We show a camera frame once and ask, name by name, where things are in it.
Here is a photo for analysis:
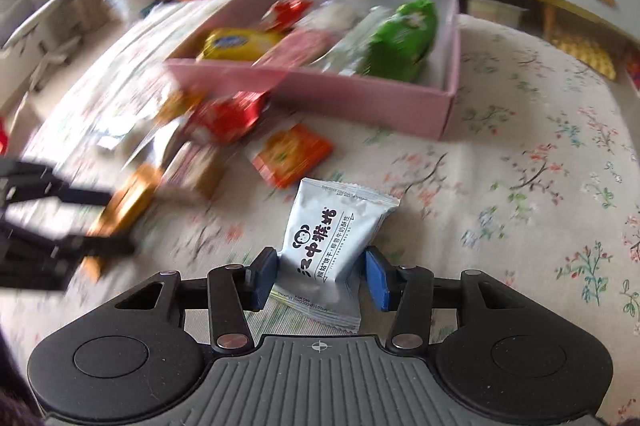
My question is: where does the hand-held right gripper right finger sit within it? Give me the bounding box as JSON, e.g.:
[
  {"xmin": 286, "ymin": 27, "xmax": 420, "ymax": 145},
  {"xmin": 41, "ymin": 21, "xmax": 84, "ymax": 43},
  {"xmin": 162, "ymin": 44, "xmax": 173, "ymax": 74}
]
[{"xmin": 363, "ymin": 246, "xmax": 527, "ymax": 353}]

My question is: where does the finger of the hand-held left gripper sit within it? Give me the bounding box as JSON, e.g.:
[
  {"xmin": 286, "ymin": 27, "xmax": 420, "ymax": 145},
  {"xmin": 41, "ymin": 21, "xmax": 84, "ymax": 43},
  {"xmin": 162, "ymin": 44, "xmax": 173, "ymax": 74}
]
[
  {"xmin": 0, "ymin": 225, "xmax": 137, "ymax": 291},
  {"xmin": 0, "ymin": 160, "xmax": 114, "ymax": 207}
]

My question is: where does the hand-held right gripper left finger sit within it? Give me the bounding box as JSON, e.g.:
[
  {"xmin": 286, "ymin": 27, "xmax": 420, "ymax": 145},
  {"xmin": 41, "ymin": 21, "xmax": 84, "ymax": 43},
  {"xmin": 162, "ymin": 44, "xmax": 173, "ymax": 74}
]
[{"xmin": 115, "ymin": 247, "xmax": 279, "ymax": 353}]

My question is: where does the pale blue biscuit packet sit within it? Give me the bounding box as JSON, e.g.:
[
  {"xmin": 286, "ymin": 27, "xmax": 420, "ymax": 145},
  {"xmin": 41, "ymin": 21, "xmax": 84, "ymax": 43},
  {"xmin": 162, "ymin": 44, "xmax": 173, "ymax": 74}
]
[{"xmin": 270, "ymin": 178, "xmax": 401, "ymax": 334}]

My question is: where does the gold foil snack packet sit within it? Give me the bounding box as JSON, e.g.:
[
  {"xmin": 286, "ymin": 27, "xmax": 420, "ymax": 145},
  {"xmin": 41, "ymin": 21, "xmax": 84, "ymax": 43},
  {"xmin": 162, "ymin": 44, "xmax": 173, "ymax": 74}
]
[{"xmin": 82, "ymin": 163, "xmax": 163, "ymax": 274}]

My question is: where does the orange jam biscuit packet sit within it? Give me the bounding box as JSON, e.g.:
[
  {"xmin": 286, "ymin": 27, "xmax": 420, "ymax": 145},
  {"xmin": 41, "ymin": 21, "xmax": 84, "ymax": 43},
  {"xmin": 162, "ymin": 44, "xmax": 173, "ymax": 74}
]
[{"xmin": 251, "ymin": 124, "xmax": 334, "ymax": 190}]

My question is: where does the white bread roll packet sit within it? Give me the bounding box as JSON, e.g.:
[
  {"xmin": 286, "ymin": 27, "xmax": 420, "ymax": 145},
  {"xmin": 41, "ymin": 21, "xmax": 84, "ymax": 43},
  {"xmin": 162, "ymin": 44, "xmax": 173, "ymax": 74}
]
[{"xmin": 160, "ymin": 141, "xmax": 227, "ymax": 201}]

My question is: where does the red white-lettered snack packet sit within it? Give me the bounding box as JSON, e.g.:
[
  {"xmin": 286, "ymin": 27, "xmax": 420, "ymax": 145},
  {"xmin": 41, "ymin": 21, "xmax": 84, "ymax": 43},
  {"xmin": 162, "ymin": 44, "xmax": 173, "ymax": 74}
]
[{"xmin": 187, "ymin": 90, "xmax": 273, "ymax": 145}]

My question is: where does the pink cardboard box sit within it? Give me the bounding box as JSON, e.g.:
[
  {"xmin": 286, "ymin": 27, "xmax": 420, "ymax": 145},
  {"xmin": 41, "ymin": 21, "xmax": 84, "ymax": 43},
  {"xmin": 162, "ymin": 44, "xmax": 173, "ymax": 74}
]
[{"xmin": 165, "ymin": 0, "xmax": 461, "ymax": 141}]

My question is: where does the yellow snack packet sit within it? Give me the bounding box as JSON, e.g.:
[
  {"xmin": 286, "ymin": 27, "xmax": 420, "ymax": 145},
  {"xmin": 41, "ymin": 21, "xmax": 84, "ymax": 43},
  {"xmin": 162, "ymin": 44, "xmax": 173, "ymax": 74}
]
[{"xmin": 196, "ymin": 27, "xmax": 287, "ymax": 62}]

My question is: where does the long white snack packet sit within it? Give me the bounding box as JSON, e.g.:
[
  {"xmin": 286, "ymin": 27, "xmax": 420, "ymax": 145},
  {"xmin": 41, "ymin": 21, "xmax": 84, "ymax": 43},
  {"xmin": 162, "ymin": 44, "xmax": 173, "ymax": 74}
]
[{"xmin": 312, "ymin": 4, "xmax": 398, "ymax": 75}]

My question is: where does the green potato chip packet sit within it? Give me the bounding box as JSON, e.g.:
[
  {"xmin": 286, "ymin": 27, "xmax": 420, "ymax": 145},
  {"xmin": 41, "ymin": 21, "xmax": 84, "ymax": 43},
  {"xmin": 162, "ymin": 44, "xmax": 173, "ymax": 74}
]
[{"xmin": 365, "ymin": 0, "xmax": 439, "ymax": 82}]

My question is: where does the small red cartoon snack packet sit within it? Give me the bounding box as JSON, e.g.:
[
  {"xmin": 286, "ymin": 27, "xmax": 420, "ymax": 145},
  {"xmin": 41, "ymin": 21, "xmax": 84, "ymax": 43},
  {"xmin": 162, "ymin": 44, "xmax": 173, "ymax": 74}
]
[{"xmin": 261, "ymin": 0, "xmax": 307, "ymax": 32}]

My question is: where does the white round snack packet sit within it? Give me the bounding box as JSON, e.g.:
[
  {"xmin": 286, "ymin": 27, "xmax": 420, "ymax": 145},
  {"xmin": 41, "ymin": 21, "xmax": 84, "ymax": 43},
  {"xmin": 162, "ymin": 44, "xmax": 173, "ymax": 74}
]
[{"xmin": 299, "ymin": 0, "xmax": 362, "ymax": 37}]

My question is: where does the dark purple clothing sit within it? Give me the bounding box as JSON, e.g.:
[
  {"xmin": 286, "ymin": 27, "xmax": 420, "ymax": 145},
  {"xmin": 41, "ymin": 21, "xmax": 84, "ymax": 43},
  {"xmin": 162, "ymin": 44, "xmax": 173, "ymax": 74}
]
[{"xmin": 0, "ymin": 335, "xmax": 44, "ymax": 426}]

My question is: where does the floral tablecloth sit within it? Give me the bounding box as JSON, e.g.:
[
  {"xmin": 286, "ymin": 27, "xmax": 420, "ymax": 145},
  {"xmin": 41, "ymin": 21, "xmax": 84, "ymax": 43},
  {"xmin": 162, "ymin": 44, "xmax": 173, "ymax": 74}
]
[{"xmin": 0, "ymin": 0, "xmax": 640, "ymax": 426}]

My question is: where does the white office chair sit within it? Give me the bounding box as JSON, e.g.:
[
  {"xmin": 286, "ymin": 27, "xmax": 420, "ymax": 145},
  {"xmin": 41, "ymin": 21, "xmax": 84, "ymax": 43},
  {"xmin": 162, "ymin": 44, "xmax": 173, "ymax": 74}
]
[{"xmin": 0, "ymin": 0, "xmax": 112, "ymax": 92}]

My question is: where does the yellow egg tray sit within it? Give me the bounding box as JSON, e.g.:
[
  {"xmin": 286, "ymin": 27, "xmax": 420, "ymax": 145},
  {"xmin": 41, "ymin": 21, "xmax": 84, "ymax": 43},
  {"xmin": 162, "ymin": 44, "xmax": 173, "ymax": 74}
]
[{"xmin": 549, "ymin": 30, "xmax": 619, "ymax": 80}]

